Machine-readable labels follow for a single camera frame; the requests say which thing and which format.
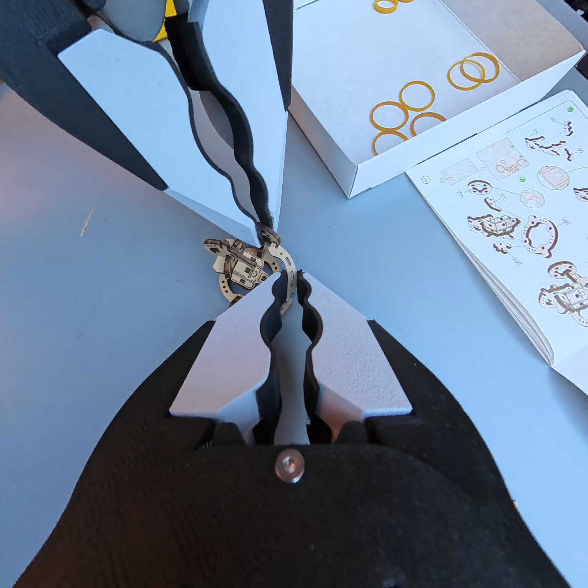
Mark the white cardboard box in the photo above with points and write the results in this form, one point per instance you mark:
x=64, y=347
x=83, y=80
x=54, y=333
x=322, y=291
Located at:
x=340, y=59

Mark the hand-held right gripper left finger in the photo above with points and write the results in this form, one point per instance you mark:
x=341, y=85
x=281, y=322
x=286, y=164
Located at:
x=220, y=367

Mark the curved wooden arc part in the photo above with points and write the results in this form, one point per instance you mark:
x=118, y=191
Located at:
x=291, y=271

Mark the thin wooden splinter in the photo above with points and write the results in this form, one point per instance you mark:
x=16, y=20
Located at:
x=86, y=223

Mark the yellow object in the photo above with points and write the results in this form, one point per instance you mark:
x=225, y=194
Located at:
x=160, y=34

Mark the wooden robot figure model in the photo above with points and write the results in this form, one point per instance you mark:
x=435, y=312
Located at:
x=243, y=271

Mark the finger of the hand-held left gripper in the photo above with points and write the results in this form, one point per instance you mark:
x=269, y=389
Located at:
x=128, y=115
x=248, y=69

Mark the group of yellow rubber bands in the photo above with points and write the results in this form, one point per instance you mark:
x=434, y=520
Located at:
x=403, y=105

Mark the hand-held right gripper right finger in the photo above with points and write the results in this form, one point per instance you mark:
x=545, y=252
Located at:
x=353, y=367

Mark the white instruction booklet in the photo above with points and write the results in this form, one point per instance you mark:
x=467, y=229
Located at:
x=505, y=206

